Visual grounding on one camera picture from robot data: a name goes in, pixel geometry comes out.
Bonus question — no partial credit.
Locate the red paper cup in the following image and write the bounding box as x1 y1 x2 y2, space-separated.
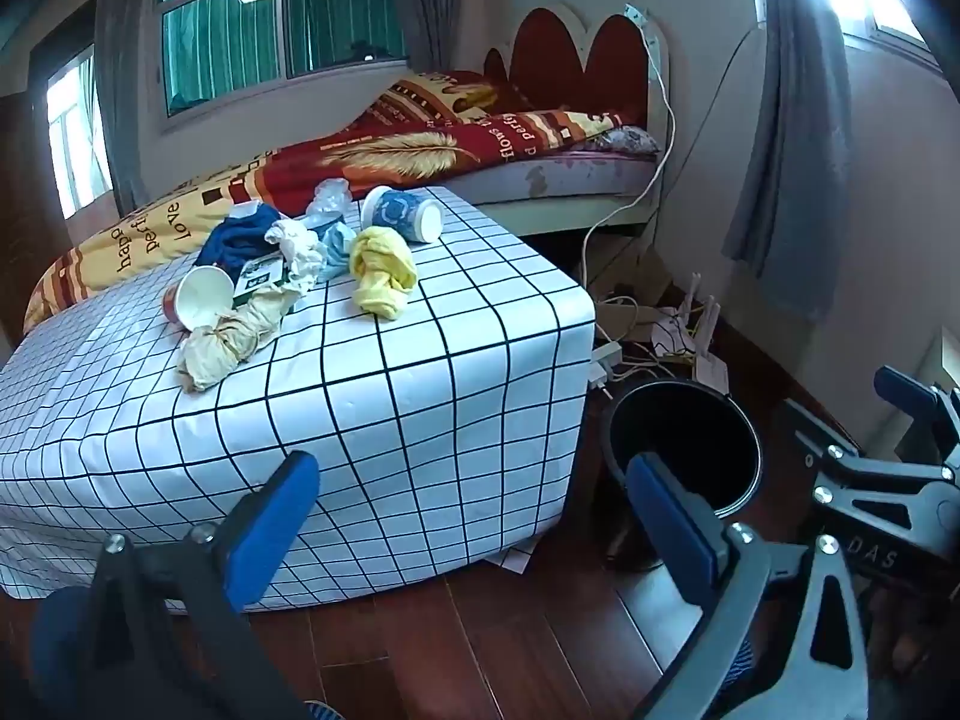
163 264 236 331

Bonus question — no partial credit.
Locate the bed with patterned blanket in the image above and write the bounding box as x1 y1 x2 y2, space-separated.
22 69 628 335

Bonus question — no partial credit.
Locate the yellow cloth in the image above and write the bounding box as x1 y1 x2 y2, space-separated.
349 226 419 320

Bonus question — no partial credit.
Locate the white power strip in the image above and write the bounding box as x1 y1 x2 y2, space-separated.
589 341 625 392

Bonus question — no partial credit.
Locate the stained bed mattress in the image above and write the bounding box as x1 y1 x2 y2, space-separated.
442 136 671 237

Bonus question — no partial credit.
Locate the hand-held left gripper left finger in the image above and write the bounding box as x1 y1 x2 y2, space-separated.
86 451 322 720

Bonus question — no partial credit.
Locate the white paper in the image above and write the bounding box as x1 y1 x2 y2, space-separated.
266 217 328 293

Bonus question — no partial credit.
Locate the large green-curtained window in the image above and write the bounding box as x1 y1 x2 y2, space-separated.
154 0 410 119

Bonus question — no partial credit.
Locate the light blue cloth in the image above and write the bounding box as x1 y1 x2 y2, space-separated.
319 223 358 278

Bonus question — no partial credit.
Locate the floral pillow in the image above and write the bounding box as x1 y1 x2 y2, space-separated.
600 126 665 158

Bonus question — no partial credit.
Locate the table with grid tablecloth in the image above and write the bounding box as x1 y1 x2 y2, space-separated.
0 186 598 616

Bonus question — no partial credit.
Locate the long white cable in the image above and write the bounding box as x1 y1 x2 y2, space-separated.
581 4 677 287

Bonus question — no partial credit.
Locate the beige knotted cloth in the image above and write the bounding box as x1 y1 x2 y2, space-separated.
176 285 301 394

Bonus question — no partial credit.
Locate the person's right hand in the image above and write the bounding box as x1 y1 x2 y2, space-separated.
866 594 960 695

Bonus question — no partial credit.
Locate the dark blue cloth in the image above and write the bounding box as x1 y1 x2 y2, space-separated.
196 202 283 275

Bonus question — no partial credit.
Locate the yellow cable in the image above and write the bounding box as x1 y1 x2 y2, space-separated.
675 298 722 340

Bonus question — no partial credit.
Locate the clear crumpled plastic bag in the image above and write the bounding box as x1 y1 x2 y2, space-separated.
304 178 353 230

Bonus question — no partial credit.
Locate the cardboard box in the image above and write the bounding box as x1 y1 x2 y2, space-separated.
592 247 677 340

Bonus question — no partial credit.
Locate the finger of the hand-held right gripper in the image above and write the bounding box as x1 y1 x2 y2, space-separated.
874 364 960 430
780 399 865 477

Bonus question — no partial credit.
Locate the brown wooden door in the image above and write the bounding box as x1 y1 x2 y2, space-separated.
0 94 55 346

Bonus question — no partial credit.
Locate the white router with antennas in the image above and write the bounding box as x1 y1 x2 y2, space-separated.
651 274 733 395

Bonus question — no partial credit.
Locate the narrow side window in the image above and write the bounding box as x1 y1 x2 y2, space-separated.
45 45 115 220

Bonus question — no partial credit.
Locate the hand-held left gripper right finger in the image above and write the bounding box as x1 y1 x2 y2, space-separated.
625 454 872 720

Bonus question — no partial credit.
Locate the black round waste bin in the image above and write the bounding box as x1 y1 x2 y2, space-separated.
604 380 763 565

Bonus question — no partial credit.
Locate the red white headboard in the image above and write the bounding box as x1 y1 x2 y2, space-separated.
484 4 671 130

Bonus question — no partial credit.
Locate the green white carton box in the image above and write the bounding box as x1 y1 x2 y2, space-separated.
231 255 290 310

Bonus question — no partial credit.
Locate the grey curtain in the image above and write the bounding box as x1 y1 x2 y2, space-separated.
397 0 490 77
722 0 854 320
94 0 163 212

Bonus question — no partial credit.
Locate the blue patterned paper cup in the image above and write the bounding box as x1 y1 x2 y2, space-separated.
360 186 444 245

